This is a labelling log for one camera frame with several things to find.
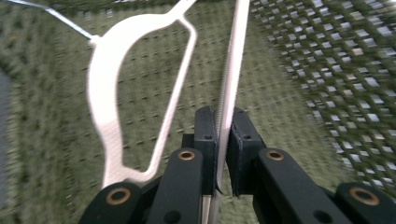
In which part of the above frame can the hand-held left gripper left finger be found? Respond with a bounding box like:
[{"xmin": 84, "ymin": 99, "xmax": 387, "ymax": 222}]
[{"xmin": 181, "ymin": 105, "xmax": 219, "ymax": 195}]

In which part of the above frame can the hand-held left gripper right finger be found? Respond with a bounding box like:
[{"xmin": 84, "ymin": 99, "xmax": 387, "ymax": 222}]
[{"xmin": 226, "ymin": 107, "xmax": 267, "ymax": 198}]

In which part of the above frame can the green woven basket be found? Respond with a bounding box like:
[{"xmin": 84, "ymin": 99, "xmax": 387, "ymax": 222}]
[{"xmin": 0, "ymin": 0, "xmax": 396, "ymax": 224}]

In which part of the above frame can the beige clothes hanger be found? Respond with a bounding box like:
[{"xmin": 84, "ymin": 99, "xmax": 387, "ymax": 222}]
[{"xmin": 6, "ymin": 0, "xmax": 251, "ymax": 224}]

